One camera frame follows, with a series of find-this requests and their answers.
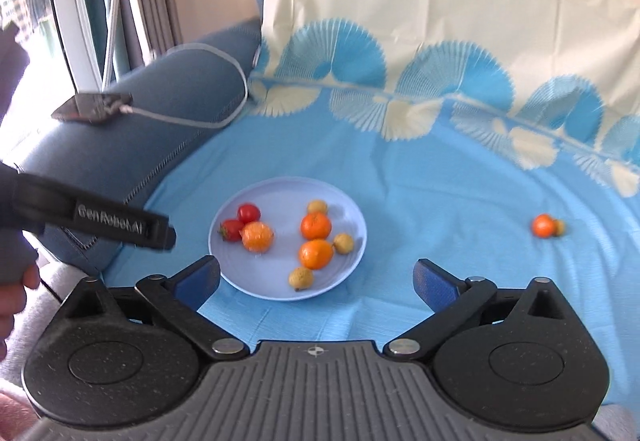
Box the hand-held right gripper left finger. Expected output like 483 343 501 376
60 255 251 362

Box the blue fan-print bed sheet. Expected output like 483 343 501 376
102 0 640 422

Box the white charging cable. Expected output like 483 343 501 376
120 44 250 128

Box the light blue plate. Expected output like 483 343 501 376
208 176 368 302

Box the metal tripod pole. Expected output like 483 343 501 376
85 0 125 93

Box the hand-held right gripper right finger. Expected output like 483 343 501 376
382 258 585 363

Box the dark smartphone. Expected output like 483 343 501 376
52 92 134 124

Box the white window frame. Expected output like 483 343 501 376
44 0 107 95

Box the mandarin orange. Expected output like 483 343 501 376
300 212 333 241
298 239 335 271
531 214 556 238
240 221 276 254

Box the person's left hand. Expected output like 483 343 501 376
0 265 42 359

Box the red strawberry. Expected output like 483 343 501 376
218 220 246 242

